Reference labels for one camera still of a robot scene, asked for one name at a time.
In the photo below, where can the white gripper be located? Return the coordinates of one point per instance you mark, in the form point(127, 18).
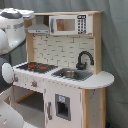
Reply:
point(27, 14)

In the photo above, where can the white toy microwave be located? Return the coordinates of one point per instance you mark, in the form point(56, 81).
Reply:
point(70, 24)

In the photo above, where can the white oven door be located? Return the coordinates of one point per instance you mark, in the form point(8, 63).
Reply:
point(7, 96)

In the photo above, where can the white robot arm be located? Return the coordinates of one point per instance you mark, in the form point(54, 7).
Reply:
point(12, 35)

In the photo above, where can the wooden toy kitchen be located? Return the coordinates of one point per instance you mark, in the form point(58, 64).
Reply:
point(63, 51)

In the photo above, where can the grey range hood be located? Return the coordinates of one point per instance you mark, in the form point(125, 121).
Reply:
point(38, 27)

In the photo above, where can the black toy stovetop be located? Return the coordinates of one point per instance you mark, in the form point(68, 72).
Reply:
point(37, 67)

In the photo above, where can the right red stove knob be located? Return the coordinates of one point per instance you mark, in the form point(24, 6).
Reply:
point(34, 84)

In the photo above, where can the grey toy sink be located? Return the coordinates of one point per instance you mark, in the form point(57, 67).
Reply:
point(72, 74)

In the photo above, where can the black toy faucet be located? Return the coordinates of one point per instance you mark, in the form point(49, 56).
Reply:
point(82, 66)

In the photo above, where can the white cupboard door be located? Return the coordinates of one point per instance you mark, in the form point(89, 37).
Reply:
point(63, 106)

